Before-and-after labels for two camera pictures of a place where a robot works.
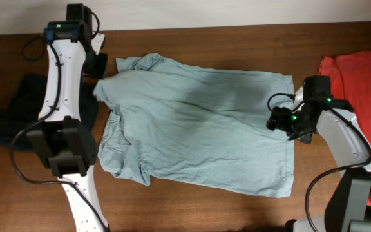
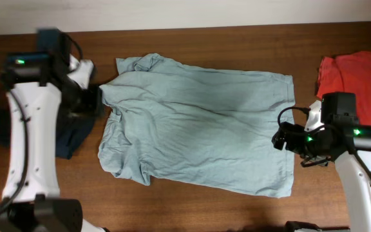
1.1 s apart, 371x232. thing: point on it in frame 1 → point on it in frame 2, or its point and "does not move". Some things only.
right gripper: (278, 120) → (292, 144)
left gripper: (100, 71) → (92, 104)
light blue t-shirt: (194, 129) does not move
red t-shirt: (362, 80) does not move
